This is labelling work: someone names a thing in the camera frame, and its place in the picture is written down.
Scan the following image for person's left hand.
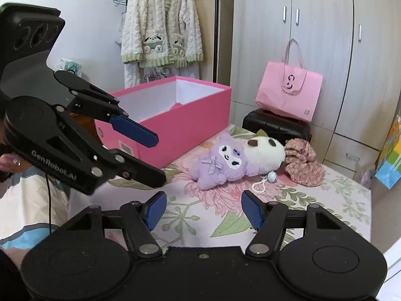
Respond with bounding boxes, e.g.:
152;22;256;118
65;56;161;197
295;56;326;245
0;152;30;176

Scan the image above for white and blue cloth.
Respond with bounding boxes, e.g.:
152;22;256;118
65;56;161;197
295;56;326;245
0;166;71;251

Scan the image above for pink cardboard box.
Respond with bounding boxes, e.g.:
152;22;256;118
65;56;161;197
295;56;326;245
94;76;232;169

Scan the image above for small clear plastic bag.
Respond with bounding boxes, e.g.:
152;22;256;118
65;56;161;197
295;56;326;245
360;162;377;186

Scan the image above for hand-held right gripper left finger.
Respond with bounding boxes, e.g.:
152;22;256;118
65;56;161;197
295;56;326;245
59;191;167;259

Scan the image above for pink floral cloth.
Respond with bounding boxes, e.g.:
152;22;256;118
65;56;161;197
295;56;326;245
283;138;326;188

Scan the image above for colourful gift bag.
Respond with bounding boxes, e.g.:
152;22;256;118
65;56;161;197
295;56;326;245
375;113;401;190

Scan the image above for pink tote bag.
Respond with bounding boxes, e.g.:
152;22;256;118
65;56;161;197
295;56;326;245
255;38;324;122

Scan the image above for panda plush toy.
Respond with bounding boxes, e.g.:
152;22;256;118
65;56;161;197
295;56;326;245
243;131;286;192

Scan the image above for white fluffy cardigan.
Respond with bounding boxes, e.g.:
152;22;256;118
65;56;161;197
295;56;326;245
121;0;204;68

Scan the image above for black cable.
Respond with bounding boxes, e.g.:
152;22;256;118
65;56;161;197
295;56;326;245
46;175;53;236

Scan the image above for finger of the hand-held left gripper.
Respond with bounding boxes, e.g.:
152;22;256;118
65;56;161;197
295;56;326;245
53;70;159;148
91;148;166;190

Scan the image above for white green plastic bag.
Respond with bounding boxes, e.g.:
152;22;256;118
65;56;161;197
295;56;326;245
55;57;83;78

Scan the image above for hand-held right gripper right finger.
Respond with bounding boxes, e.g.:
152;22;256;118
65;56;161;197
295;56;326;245
241;190;345;259

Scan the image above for white pajama pants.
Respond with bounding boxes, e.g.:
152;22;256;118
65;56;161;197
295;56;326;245
124;59;200;90

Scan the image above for grey wooden wardrobe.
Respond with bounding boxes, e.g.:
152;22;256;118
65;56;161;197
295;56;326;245
230;0;401;176

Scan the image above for black suitcase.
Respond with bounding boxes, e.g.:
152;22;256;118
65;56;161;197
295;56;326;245
242;108;312;143

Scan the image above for purple plush toy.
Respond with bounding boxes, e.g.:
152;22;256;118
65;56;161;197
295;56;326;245
189;132;251;191

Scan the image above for black clothes rack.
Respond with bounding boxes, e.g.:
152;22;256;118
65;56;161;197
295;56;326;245
127;0;221;84

